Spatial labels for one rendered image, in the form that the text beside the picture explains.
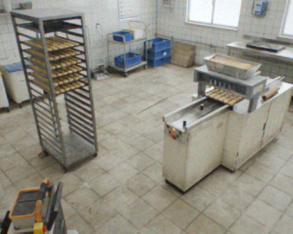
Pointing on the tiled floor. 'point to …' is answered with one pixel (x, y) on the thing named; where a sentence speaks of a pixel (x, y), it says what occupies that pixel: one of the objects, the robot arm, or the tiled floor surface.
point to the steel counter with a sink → (271, 54)
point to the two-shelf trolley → (130, 51)
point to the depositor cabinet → (252, 127)
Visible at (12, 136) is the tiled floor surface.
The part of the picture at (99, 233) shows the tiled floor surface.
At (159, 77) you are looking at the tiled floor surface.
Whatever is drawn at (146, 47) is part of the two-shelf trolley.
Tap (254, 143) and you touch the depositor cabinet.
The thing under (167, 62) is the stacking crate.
